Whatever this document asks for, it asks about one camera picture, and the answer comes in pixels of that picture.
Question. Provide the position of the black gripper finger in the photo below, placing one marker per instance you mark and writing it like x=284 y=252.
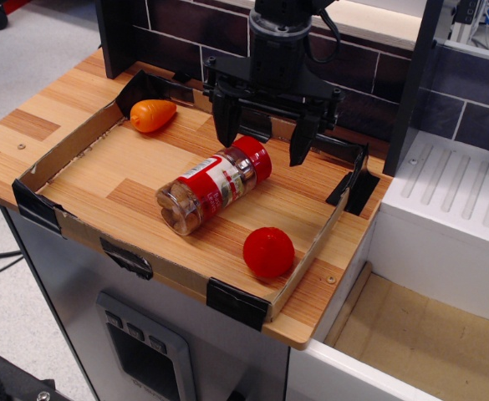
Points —
x=303 y=136
x=226 y=112

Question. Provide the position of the red toy tomato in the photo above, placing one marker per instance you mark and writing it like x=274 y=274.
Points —
x=268 y=252

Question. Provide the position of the orange toy carrot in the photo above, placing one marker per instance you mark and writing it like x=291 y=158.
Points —
x=149 y=115

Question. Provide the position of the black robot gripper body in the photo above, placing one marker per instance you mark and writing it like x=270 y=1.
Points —
x=275 y=78

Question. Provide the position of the black bracket with screw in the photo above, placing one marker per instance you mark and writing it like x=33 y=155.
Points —
x=17 y=384

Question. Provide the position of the dark grey right post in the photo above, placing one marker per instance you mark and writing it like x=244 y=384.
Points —
x=401 y=138

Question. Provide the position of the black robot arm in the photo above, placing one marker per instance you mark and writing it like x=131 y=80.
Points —
x=290 y=4

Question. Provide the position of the cardboard fence with black tape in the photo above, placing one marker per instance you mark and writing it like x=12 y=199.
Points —
x=97 y=186

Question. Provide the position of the grey toy oven panel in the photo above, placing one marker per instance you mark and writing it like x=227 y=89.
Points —
x=156 y=358

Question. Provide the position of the dark grey post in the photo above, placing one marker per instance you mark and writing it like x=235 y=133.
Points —
x=401 y=138
x=116 y=36

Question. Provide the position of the white toy sink unit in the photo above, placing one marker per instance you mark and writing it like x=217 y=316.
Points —
x=411 y=319

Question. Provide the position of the basil bottle red lid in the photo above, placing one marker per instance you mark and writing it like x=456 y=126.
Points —
x=211 y=186

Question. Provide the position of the dark grey left post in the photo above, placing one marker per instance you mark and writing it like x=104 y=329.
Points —
x=116 y=36

